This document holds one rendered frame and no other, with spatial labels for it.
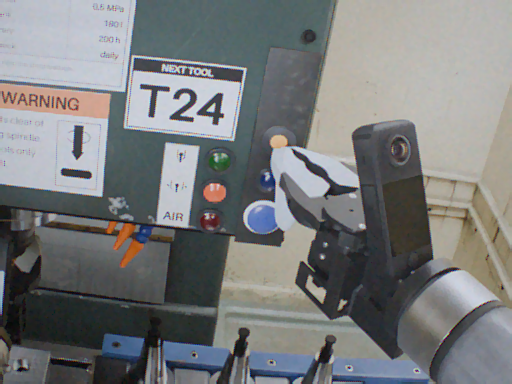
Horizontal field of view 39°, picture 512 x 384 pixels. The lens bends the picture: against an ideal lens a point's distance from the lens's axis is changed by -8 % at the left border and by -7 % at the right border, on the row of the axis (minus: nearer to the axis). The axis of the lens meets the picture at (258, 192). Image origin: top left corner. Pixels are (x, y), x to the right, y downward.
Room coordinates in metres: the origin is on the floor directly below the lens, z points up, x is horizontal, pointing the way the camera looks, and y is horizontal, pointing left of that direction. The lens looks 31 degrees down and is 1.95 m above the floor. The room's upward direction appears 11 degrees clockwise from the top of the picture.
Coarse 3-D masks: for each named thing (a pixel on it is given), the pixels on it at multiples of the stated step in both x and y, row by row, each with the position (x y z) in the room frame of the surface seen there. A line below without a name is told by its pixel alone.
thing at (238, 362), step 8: (232, 352) 0.71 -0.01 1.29; (248, 352) 0.71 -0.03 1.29; (232, 360) 0.70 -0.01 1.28; (240, 360) 0.70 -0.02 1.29; (248, 360) 0.71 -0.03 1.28; (224, 368) 0.71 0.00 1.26; (232, 368) 0.70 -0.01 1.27; (240, 368) 0.70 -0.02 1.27; (248, 368) 0.71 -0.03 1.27; (224, 376) 0.70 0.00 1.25; (232, 376) 0.70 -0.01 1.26; (240, 376) 0.70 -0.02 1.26; (248, 376) 0.71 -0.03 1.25
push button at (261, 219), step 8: (256, 208) 0.60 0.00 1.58; (264, 208) 0.60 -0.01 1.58; (272, 208) 0.60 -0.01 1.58; (248, 216) 0.60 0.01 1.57; (256, 216) 0.60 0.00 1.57; (264, 216) 0.60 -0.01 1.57; (272, 216) 0.60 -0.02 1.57; (248, 224) 0.60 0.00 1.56; (256, 224) 0.60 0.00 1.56; (264, 224) 0.60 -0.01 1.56; (272, 224) 0.60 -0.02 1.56; (264, 232) 0.60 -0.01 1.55
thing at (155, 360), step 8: (144, 344) 0.69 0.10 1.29; (160, 344) 0.70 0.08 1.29; (144, 352) 0.69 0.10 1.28; (152, 352) 0.68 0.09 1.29; (160, 352) 0.69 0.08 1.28; (144, 360) 0.68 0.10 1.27; (152, 360) 0.68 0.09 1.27; (160, 360) 0.69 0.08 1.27; (136, 368) 0.69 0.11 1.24; (144, 368) 0.68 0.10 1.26; (152, 368) 0.68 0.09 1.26; (160, 368) 0.69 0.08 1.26; (136, 376) 0.69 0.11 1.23; (144, 376) 0.68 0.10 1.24; (152, 376) 0.68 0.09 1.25; (160, 376) 0.69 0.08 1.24
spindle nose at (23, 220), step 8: (0, 208) 0.69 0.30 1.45; (8, 208) 0.70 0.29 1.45; (0, 216) 0.69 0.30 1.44; (8, 216) 0.70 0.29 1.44; (16, 216) 0.70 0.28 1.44; (24, 216) 0.70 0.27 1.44; (32, 216) 0.71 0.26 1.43; (40, 216) 0.72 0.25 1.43; (48, 216) 0.73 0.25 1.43; (56, 216) 0.74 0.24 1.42; (0, 224) 0.69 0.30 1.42; (8, 224) 0.70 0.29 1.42; (16, 224) 0.70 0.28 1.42; (24, 224) 0.71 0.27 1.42; (32, 224) 0.71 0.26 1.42; (40, 224) 0.72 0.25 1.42
